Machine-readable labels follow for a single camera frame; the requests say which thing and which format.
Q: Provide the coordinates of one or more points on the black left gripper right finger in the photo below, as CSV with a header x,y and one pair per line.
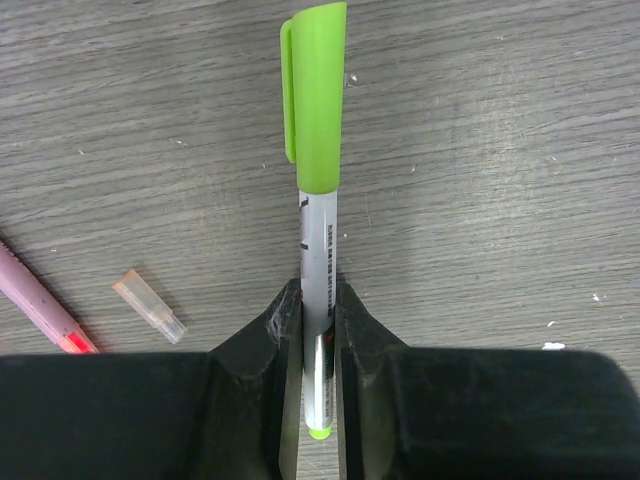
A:
x,y
457,413

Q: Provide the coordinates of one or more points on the purple highlighter pen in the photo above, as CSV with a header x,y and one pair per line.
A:
x,y
20,286

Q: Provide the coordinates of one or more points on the lime green pen cap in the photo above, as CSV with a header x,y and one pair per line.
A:
x,y
312,55

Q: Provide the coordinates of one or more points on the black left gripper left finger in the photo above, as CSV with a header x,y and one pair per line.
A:
x,y
229,413

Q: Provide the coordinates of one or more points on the white pen lime end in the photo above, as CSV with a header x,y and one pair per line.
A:
x,y
318,228

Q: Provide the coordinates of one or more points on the clear orange pen cap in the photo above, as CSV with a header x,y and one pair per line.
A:
x,y
150,306

